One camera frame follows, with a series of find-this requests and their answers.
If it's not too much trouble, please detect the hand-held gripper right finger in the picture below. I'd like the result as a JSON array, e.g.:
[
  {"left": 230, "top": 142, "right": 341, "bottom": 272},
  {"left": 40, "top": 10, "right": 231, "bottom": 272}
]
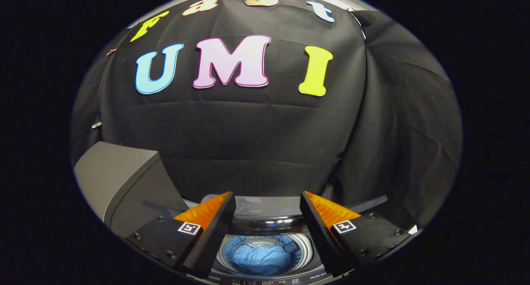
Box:
[{"left": 300, "top": 191, "right": 421, "bottom": 277}]

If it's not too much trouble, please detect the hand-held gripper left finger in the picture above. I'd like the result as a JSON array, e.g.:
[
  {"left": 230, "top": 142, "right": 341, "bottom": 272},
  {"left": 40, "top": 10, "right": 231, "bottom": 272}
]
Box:
[{"left": 126, "top": 191, "right": 236, "bottom": 278}]

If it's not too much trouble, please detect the light blue polo shirt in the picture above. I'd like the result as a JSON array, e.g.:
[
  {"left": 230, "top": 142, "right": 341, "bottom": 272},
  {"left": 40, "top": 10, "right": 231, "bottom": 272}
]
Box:
[{"left": 231, "top": 242, "right": 292, "bottom": 276}]

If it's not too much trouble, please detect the dark grey washing machine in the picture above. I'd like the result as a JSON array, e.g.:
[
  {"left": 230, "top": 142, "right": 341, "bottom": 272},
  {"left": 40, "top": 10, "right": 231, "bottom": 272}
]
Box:
[{"left": 143, "top": 193, "right": 390, "bottom": 285}]

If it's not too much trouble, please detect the grey cabinet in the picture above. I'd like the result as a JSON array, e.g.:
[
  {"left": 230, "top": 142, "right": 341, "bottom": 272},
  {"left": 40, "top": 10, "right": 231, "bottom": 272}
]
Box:
[{"left": 74, "top": 141, "right": 189, "bottom": 238}]

